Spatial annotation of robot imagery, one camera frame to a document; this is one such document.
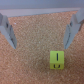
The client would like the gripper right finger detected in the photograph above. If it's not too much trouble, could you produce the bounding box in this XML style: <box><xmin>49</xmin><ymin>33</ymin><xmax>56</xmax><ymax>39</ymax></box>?
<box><xmin>64</xmin><ymin>9</ymin><xmax>84</xmax><ymax>51</ymax></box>

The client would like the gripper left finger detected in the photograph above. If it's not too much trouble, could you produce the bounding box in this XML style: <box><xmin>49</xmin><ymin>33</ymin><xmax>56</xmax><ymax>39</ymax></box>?
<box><xmin>0</xmin><ymin>12</ymin><xmax>18</xmax><ymax>50</ymax></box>

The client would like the yellow block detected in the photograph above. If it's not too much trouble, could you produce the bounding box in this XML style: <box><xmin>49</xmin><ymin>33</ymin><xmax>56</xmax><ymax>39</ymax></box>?
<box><xmin>49</xmin><ymin>50</ymin><xmax>65</xmax><ymax>71</ymax></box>

